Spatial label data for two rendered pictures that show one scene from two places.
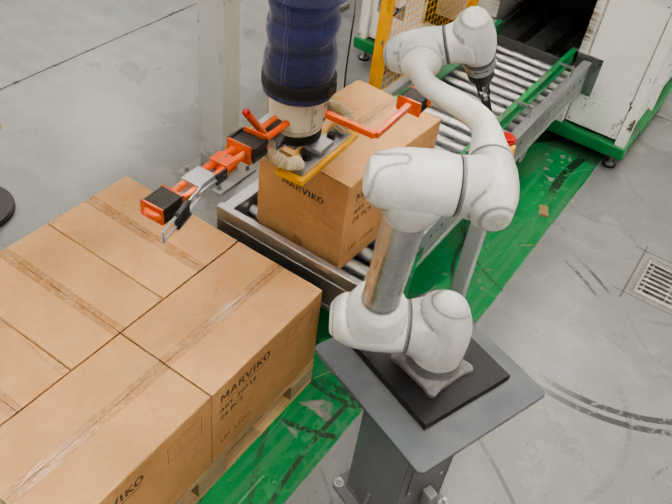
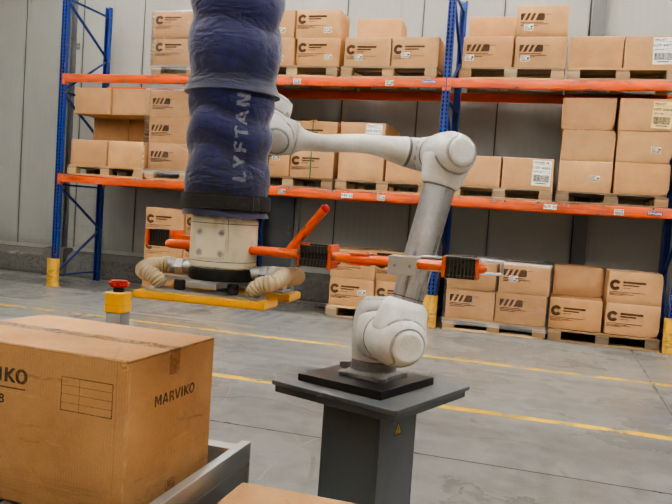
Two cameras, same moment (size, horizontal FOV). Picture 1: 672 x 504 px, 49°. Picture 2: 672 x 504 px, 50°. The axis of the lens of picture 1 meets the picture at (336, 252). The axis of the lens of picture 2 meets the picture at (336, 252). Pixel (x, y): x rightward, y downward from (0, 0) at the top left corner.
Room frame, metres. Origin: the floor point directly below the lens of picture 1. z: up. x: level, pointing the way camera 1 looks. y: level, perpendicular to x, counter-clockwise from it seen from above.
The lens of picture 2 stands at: (2.05, 2.05, 1.33)
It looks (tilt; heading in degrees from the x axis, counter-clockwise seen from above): 3 degrees down; 258
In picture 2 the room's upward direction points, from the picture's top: 4 degrees clockwise
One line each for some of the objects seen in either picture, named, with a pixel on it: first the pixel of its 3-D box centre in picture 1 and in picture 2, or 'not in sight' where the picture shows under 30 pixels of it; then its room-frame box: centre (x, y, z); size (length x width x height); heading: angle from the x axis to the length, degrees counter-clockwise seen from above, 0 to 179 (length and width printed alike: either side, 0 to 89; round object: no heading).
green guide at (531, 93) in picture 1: (521, 112); not in sight; (3.20, -0.80, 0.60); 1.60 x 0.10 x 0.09; 151
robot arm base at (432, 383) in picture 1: (438, 355); (368, 366); (1.40, -0.34, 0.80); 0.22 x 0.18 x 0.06; 135
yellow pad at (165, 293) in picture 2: not in sight; (205, 291); (1.99, 0.27, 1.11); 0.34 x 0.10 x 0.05; 154
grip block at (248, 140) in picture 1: (247, 145); (318, 255); (1.72, 0.30, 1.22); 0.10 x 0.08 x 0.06; 64
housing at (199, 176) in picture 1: (198, 182); (404, 265); (1.53, 0.39, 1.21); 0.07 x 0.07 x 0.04; 64
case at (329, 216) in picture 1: (348, 171); (77, 406); (2.30, 0.00, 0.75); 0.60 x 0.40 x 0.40; 148
